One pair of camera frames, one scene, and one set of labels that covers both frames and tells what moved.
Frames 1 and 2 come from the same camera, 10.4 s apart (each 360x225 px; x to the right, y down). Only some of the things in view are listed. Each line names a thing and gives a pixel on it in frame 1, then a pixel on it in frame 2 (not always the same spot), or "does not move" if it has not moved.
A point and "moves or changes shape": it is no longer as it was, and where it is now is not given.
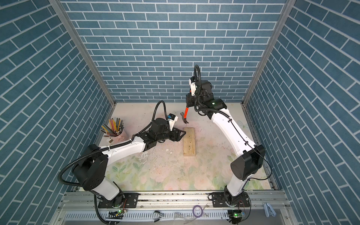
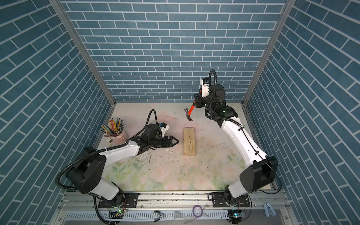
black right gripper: x=189 y=98 to x=199 y=100
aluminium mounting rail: x=82 y=208 does not move
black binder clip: x=157 y=215 does not move
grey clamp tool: x=269 y=210 does not move
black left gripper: x=177 y=138 to x=169 y=141
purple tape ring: x=193 y=211 does not move
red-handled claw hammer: x=184 y=116 moves or changes shape
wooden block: x=189 y=142 does not move
